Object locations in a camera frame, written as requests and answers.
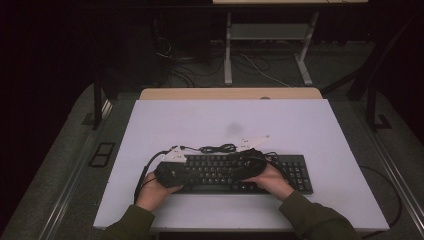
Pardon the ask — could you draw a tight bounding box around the black floor cable loop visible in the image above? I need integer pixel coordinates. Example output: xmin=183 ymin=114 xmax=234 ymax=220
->
xmin=359 ymin=164 xmax=403 ymax=239

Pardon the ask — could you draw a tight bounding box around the wooden table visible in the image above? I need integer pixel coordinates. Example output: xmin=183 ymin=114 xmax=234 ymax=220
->
xmin=139 ymin=87 xmax=324 ymax=101

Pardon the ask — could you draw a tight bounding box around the white table board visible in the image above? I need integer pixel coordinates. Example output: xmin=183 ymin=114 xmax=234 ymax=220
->
xmin=93 ymin=98 xmax=390 ymax=233

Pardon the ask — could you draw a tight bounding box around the black keyboard cable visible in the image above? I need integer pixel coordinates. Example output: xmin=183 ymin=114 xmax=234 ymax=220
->
xmin=179 ymin=143 xmax=239 ymax=155

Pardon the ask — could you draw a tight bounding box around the black floor cable bundle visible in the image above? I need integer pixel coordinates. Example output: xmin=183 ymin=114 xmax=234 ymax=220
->
xmin=155 ymin=35 xmax=225 ymax=88

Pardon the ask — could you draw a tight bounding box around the white floor cable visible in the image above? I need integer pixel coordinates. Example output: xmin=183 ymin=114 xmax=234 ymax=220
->
xmin=239 ymin=53 xmax=292 ymax=89

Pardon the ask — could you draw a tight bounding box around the person's right hand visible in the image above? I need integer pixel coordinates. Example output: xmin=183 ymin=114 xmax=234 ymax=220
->
xmin=241 ymin=163 xmax=296 ymax=202

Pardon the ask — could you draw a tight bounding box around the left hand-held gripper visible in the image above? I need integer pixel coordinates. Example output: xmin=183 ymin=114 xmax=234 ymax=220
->
xmin=153 ymin=145 xmax=195 ymax=189

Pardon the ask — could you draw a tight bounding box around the white metal stand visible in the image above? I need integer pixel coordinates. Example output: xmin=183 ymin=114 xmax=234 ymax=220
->
xmin=223 ymin=12 xmax=320 ymax=87

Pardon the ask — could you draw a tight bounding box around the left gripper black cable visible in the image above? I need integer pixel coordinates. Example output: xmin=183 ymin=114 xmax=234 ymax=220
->
xmin=133 ymin=149 xmax=171 ymax=204

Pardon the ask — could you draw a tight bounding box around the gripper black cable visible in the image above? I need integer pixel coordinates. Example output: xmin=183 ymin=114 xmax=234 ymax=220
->
xmin=264 ymin=151 xmax=290 ymax=176
xmin=133 ymin=149 xmax=171 ymax=204

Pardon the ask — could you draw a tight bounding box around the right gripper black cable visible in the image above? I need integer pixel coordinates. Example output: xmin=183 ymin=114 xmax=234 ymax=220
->
xmin=264 ymin=151 xmax=290 ymax=176

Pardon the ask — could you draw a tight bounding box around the black computer keyboard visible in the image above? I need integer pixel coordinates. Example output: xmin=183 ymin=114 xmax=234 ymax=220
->
xmin=173 ymin=153 xmax=314 ymax=195

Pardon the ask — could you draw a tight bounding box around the black metal stand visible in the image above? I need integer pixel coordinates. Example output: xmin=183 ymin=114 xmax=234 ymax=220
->
xmin=321 ymin=13 xmax=424 ymax=133
xmin=81 ymin=76 xmax=119 ymax=131

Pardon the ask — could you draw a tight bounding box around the black floor socket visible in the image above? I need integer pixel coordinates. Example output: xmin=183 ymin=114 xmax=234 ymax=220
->
xmin=88 ymin=142 xmax=116 ymax=168

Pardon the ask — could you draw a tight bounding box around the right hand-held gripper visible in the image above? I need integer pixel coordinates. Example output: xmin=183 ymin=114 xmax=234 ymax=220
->
xmin=226 ymin=134 xmax=272 ymax=183

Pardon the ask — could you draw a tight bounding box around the person's left hand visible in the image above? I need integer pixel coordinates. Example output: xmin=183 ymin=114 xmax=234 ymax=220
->
xmin=134 ymin=171 xmax=184 ymax=213

